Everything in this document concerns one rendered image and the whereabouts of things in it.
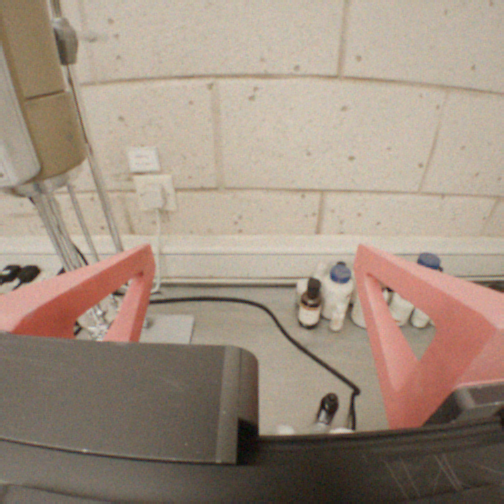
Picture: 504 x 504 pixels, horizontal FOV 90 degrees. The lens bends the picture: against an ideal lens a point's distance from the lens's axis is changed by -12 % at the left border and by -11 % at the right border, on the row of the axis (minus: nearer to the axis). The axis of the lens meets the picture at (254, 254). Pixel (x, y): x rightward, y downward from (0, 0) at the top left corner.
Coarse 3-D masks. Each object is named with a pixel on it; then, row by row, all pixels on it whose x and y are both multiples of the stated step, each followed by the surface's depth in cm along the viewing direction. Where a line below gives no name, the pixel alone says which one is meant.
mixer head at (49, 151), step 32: (0, 0) 16; (32, 0) 18; (0, 32) 17; (32, 32) 19; (0, 64) 17; (32, 64) 20; (0, 96) 18; (32, 96) 21; (64, 96) 24; (0, 128) 18; (32, 128) 22; (64, 128) 24; (0, 160) 19; (32, 160) 22; (64, 160) 25; (32, 192) 25
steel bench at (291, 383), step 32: (160, 288) 69; (192, 288) 69; (224, 288) 69; (256, 288) 69; (288, 288) 69; (224, 320) 61; (256, 320) 61; (288, 320) 61; (320, 320) 61; (352, 320) 61; (256, 352) 55; (288, 352) 55; (320, 352) 55; (352, 352) 55; (416, 352) 54; (288, 384) 49; (320, 384) 49; (288, 416) 45; (384, 416) 44
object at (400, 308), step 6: (396, 294) 58; (396, 300) 57; (402, 300) 56; (390, 306) 59; (396, 306) 57; (402, 306) 56; (408, 306) 56; (396, 312) 58; (402, 312) 57; (408, 312) 57; (396, 318) 58; (402, 318) 58; (402, 324) 59
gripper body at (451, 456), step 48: (384, 432) 4; (432, 432) 4; (480, 432) 4; (0, 480) 3; (48, 480) 3; (96, 480) 3; (144, 480) 3; (192, 480) 3; (240, 480) 3; (288, 480) 3; (336, 480) 3; (384, 480) 3; (432, 480) 3; (480, 480) 3
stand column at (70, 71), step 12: (60, 0) 26; (60, 12) 27; (72, 72) 31; (72, 84) 31; (72, 96) 32; (84, 108) 34; (84, 120) 34; (84, 132) 35; (84, 144) 36; (96, 156) 38; (96, 168) 38; (96, 180) 39; (108, 204) 42; (108, 216) 43; (120, 240) 46; (120, 252) 47; (144, 324) 57
